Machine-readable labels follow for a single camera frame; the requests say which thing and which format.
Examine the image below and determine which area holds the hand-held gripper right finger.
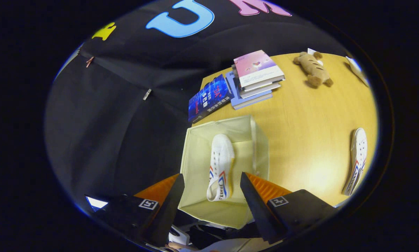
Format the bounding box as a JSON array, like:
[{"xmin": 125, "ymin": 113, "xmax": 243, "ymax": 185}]
[{"xmin": 240, "ymin": 171, "xmax": 338, "ymax": 245}]

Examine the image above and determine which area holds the grey book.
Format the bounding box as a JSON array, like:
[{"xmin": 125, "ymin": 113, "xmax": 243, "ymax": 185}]
[{"xmin": 237, "ymin": 79, "xmax": 282, "ymax": 99}]

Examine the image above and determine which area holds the pink cover book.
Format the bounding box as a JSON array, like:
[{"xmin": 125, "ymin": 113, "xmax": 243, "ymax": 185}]
[{"xmin": 233, "ymin": 50, "xmax": 286, "ymax": 89}]

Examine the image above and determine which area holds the white canvas shoe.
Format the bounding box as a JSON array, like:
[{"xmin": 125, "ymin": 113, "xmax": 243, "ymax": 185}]
[
  {"xmin": 343, "ymin": 127, "xmax": 368, "ymax": 196},
  {"xmin": 207, "ymin": 134, "xmax": 235, "ymax": 202}
]

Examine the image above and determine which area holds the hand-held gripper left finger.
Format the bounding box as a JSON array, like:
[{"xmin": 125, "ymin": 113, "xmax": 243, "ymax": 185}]
[{"xmin": 90, "ymin": 173, "xmax": 185, "ymax": 247}]

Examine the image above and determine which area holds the white card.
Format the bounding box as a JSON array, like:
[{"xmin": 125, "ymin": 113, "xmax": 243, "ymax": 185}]
[{"xmin": 345, "ymin": 56, "xmax": 370, "ymax": 87}]

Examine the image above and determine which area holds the brown bread plush toy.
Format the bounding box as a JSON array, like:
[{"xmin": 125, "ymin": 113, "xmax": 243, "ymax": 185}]
[{"xmin": 293, "ymin": 48, "xmax": 334, "ymax": 88}]

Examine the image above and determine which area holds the lavender book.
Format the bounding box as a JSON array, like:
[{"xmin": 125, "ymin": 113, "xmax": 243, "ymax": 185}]
[{"xmin": 225, "ymin": 70, "xmax": 274, "ymax": 110}]

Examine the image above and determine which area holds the blue cover book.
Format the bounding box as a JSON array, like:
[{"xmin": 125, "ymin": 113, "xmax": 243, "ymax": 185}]
[{"xmin": 188, "ymin": 73, "xmax": 234, "ymax": 124}]

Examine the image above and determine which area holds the beige fabric storage box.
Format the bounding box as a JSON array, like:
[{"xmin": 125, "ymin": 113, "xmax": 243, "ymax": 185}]
[{"xmin": 178, "ymin": 115, "xmax": 270, "ymax": 230}]

